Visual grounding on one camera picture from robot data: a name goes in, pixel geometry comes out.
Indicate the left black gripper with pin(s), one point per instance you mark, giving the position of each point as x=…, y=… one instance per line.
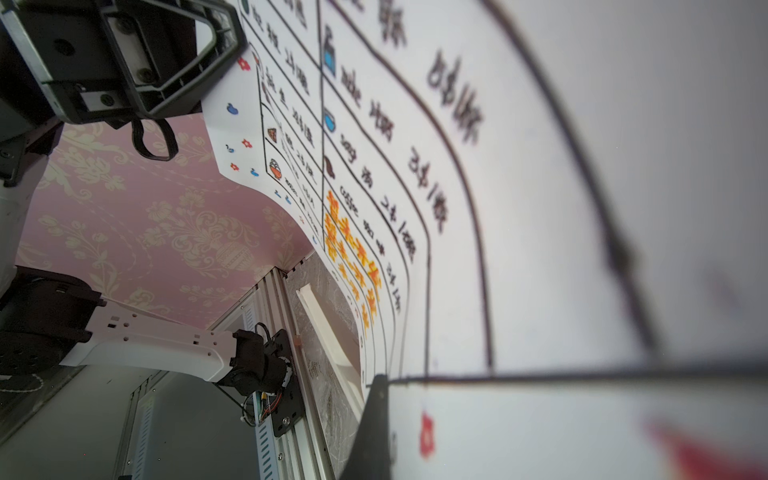
x=116, y=61

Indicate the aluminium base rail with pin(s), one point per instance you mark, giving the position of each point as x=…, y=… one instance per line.
x=180, y=427

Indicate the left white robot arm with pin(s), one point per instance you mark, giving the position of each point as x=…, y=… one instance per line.
x=50, y=319

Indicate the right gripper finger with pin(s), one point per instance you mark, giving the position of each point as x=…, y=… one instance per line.
x=370, y=454

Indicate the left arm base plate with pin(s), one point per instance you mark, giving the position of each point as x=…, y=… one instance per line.
x=287, y=406

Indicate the paper menu sheet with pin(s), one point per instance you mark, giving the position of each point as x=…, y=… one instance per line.
x=548, y=218

